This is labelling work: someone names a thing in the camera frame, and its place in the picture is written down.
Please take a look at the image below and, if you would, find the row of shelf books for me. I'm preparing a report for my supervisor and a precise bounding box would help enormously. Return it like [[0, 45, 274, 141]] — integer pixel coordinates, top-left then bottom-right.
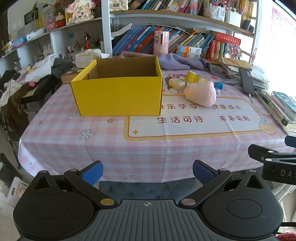
[[127, 0, 192, 12]]

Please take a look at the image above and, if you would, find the black phone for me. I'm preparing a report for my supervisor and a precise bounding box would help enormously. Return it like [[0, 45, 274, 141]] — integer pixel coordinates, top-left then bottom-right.
[[239, 68, 256, 95]]

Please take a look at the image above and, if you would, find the black picture frame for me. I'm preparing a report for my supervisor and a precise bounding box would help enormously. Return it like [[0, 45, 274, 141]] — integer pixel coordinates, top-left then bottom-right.
[[24, 10, 38, 25]]

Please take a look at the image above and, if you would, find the cream quilted handbag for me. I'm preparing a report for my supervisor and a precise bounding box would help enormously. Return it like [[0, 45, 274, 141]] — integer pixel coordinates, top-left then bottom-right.
[[109, 0, 129, 11]]

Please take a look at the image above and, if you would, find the white garment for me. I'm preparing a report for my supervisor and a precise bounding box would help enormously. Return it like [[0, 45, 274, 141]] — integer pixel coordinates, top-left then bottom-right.
[[16, 54, 56, 84]]

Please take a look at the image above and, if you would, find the yellow cardboard box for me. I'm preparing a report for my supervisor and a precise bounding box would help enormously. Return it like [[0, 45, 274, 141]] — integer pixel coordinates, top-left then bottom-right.
[[70, 56, 164, 117]]

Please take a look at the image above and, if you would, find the orange and blue carton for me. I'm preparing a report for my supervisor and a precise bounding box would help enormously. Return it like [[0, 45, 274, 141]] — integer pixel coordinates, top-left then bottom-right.
[[178, 52, 200, 59], [177, 45, 202, 54]]

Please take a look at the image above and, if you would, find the yellow tape roll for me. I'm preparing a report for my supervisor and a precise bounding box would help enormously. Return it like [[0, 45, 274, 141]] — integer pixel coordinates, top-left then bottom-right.
[[186, 71, 202, 84]]

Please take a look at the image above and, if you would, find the grey tufted seat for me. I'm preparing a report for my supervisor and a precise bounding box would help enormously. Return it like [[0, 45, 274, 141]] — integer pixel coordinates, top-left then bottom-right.
[[99, 178, 204, 201]]

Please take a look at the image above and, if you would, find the dark grey garment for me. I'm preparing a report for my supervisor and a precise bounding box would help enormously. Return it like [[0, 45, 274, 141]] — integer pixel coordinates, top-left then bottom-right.
[[50, 57, 75, 81]]

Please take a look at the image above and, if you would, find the row of red books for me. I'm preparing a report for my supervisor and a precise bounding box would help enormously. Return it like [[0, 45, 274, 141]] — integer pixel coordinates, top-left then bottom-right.
[[206, 32, 241, 61]]

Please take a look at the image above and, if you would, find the pink plush doll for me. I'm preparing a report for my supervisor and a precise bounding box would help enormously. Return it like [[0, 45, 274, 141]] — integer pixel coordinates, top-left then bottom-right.
[[65, 0, 95, 24]]

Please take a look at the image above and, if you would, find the white long box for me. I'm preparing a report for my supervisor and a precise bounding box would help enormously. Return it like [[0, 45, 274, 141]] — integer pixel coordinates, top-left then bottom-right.
[[26, 29, 45, 41]]

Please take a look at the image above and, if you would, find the cream tissue box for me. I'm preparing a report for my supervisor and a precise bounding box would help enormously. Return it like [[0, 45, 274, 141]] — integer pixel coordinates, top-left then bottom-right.
[[75, 49, 110, 68]]

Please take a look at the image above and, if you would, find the pink plush toy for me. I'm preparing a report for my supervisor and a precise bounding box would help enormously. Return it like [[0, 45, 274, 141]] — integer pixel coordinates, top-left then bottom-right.
[[184, 80, 217, 107]]

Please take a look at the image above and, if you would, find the wall poster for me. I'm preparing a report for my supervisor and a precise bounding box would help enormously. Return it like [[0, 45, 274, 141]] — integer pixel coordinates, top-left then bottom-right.
[[270, 6, 296, 47]]

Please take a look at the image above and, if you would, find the white shelf unit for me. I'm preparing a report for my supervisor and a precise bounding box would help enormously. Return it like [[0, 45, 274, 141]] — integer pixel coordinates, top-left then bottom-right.
[[0, 0, 260, 70]]

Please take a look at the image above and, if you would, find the red round jar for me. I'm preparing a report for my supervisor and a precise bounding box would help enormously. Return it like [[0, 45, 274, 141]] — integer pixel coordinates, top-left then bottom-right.
[[55, 12, 66, 29]]

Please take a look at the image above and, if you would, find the stack of papers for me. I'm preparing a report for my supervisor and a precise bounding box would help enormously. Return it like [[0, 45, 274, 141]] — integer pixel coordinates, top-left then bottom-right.
[[218, 57, 270, 93]]

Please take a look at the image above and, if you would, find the red fuzzy cloth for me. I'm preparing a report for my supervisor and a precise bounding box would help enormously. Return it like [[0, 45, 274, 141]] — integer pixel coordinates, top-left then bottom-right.
[[276, 232, 296, 241]]

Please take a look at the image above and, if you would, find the white floor bag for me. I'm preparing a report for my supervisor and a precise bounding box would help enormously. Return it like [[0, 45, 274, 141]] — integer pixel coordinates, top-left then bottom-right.
[[7, 176, 29, 208]]

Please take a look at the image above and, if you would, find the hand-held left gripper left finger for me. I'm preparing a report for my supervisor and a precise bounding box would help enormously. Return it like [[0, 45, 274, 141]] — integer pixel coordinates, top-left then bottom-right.
[[30, 161, 117, 208]]

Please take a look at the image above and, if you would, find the brown flat box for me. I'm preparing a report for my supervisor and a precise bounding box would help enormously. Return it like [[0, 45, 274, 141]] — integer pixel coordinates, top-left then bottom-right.
[[61, 67, 85, 84]]

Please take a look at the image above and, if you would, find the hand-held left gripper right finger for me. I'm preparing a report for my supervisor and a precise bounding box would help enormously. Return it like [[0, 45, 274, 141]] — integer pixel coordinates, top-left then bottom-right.
[[178, 159, 266, 207]]

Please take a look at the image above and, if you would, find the colourful figure display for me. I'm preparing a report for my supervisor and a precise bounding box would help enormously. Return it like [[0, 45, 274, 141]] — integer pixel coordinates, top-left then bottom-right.
[[225, 42, 243, 60]]

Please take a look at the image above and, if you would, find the white charging cable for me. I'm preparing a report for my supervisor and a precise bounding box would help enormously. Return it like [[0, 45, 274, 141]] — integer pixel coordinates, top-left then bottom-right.
[[248, 93, 274, 115]]

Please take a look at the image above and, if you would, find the row of leaning books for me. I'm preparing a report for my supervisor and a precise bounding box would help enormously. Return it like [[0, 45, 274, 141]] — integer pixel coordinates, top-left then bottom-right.
[[112, 24, 215, 56]]

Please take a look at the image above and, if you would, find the small blue toy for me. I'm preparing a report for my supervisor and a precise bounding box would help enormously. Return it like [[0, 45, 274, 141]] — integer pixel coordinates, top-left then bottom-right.
[[213, 82, 224, 96]]

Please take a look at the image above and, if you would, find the stack of green books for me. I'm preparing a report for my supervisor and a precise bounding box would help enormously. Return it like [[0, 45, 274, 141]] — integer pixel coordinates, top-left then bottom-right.
[[257, 90, 296, 136]]

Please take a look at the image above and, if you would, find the lavender cloth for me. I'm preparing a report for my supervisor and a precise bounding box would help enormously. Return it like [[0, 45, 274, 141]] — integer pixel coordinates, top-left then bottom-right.
[[157, 53, 228, 78]]

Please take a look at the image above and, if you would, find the pink desk appliance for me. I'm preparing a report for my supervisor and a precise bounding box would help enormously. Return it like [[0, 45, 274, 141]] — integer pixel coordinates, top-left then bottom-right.
[[154, 31, 170, 56]]

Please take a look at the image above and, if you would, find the pink cloth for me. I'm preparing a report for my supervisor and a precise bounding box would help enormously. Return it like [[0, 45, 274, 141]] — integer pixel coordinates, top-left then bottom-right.
[[120, 51, 153, 58]]

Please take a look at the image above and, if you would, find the clear pen cup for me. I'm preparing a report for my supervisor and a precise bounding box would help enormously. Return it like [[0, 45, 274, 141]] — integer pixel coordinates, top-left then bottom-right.
[[203, 3, 226, 22]]

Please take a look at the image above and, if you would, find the cream block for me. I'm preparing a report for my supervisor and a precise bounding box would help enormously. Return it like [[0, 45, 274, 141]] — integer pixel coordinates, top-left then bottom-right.
[[168, 77, 186, 90]]

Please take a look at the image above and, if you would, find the white pen container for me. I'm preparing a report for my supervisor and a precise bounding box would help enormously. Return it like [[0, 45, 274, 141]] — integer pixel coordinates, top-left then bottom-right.
[[225, 9, 242, 28]]

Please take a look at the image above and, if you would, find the black chair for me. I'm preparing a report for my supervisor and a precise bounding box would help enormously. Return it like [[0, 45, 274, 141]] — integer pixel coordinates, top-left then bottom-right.
[[20, 74, 63, 109]]

